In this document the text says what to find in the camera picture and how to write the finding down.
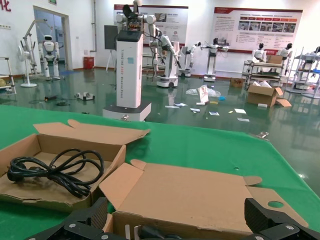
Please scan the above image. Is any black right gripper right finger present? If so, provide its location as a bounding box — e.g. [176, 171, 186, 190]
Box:
[243, 197, 320, 240]

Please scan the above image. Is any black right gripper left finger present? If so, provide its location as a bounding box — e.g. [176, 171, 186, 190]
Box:
[24, 196, 121, 240]

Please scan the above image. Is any black power cable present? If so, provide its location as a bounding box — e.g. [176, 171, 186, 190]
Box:
[124, 224, 183, 240]
[6, 148, 105, 199]

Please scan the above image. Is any cardboard box with open lid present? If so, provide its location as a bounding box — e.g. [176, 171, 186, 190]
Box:
[99, 159, 310, 240]

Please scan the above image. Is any cardboard box with torn rim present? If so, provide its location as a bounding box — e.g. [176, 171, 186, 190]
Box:
[0, 119, 151, 214]

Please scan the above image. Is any open cardboard box on floor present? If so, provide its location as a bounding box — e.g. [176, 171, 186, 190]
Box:
[246, 81, 293, 108]

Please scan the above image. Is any small brown cardboard box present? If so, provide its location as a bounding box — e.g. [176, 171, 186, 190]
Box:
[229, 77, 246, 88]

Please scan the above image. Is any cardboard box on cart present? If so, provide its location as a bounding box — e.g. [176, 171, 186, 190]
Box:
[266, 54, 284, 65]

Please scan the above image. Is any green table cloth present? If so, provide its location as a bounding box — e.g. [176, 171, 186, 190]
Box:
[0, 104, 320, 240]

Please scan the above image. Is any white device on floor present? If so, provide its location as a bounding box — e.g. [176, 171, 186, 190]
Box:
[75, 91, 96, 102]

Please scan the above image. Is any clear plastic bag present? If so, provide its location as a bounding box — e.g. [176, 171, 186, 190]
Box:
[185, 84, 222, 98]

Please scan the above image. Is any white upright carton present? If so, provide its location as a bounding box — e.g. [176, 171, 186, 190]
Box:
[196, 86, 210, 105]

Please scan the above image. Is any white standing fan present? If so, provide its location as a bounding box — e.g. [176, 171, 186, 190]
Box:
[17, 41, 38, 88]

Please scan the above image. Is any metal workshop cart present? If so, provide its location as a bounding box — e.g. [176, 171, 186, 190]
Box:
[241, 59, 286, 88]

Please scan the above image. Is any metal storage shelf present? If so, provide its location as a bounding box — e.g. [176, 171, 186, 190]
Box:
[284, 46, 320, 95]

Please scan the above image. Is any white humanoid robot wheeled base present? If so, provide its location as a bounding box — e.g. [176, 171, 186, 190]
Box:
[149, 26, 181, 89]
[201, 37, 230, 83]
[178, 41, 202, 78]

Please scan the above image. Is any white humanoid robot black head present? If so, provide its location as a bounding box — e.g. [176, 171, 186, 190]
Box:
[278, 42, 294, 76]
[251, 42, 268, 63]

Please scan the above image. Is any black panel on stand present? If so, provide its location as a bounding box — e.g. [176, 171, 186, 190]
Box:
[104, 24, 119, 72]

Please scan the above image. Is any white wheeled pedestal robot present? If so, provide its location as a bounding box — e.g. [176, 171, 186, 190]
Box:
[102, 0, 158, 123]

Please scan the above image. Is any grey doorway frame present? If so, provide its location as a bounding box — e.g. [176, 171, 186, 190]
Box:
[33, 6, 74, 73]

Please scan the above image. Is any wide wall poster with photos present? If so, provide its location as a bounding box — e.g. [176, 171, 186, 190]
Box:
[213, 6, 304, 53]

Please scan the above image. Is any wall poster with red header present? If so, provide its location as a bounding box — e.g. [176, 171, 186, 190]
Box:
[113, 4, 189, 46]

